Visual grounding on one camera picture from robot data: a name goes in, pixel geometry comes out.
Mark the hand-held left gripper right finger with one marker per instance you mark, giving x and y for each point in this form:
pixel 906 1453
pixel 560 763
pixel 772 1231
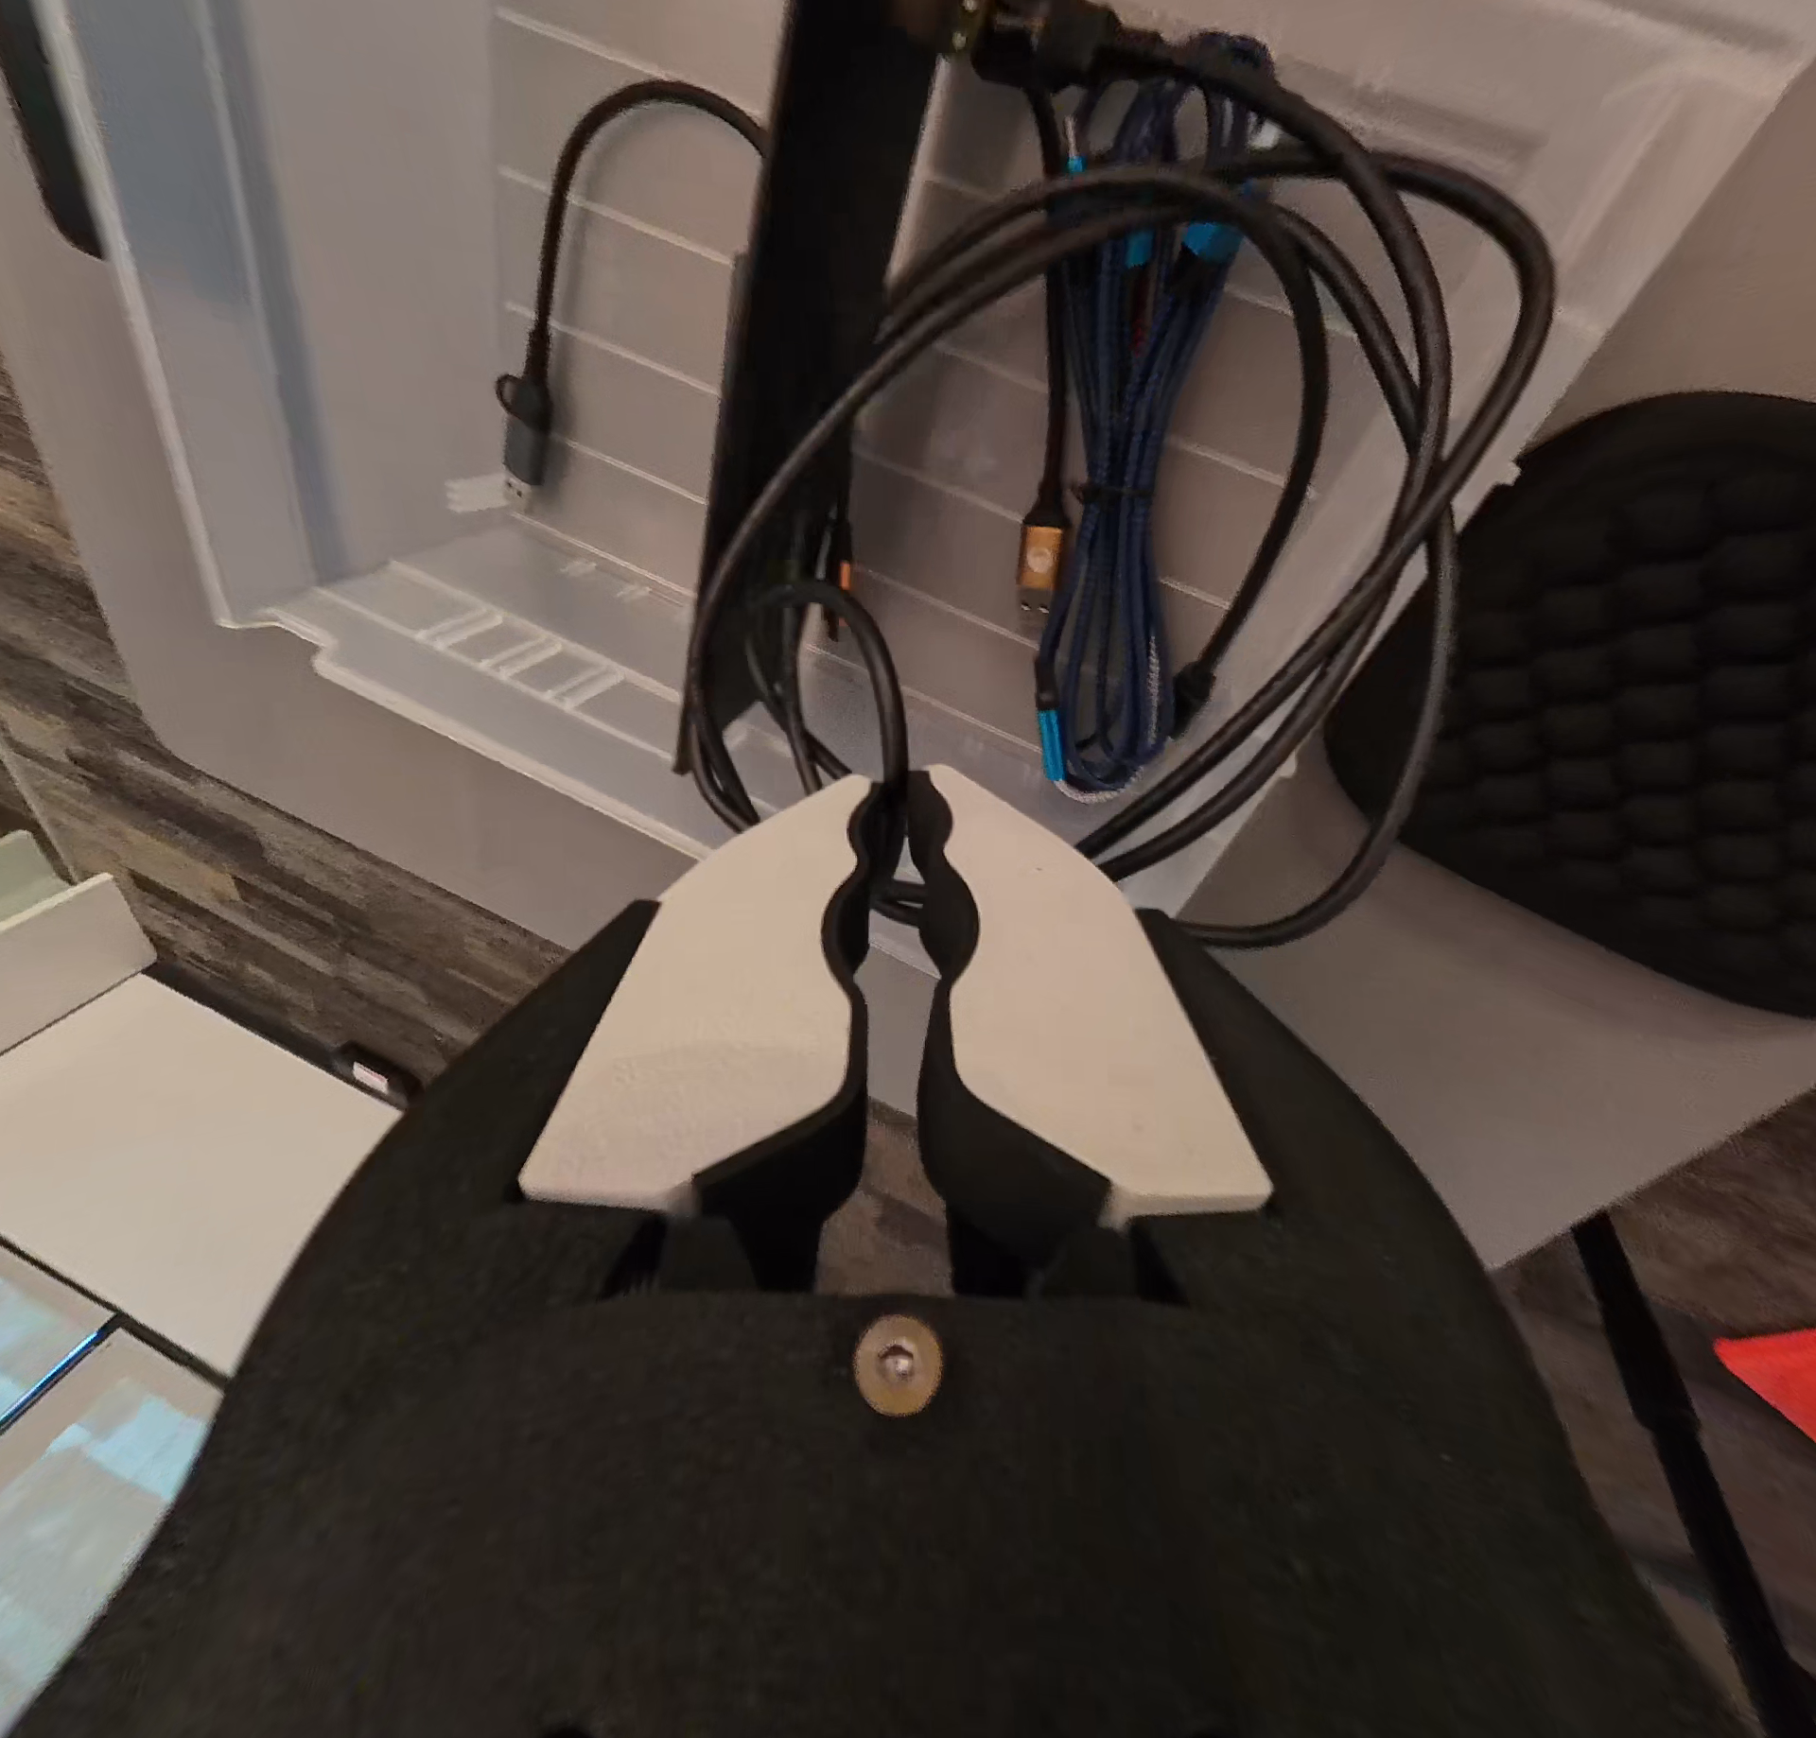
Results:
pixel 1107 1044

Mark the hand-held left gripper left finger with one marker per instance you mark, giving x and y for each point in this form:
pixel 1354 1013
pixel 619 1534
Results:
pixel 709 1044

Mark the grey USB hub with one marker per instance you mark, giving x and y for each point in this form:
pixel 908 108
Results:
pixel 522 440

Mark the clear plastic bin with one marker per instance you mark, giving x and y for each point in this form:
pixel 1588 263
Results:
pixel 638 278

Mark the small black flat device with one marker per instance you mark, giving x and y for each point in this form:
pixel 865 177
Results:
pixel 372 1069

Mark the black mesh pad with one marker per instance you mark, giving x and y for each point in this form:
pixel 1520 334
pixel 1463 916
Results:
pixel 1589 703

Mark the red floor marker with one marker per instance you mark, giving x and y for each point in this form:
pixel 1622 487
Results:
pixel 1774 1390

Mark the black bin divider plate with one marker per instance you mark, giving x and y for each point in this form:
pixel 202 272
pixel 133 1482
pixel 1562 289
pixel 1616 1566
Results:
pixel 823 278

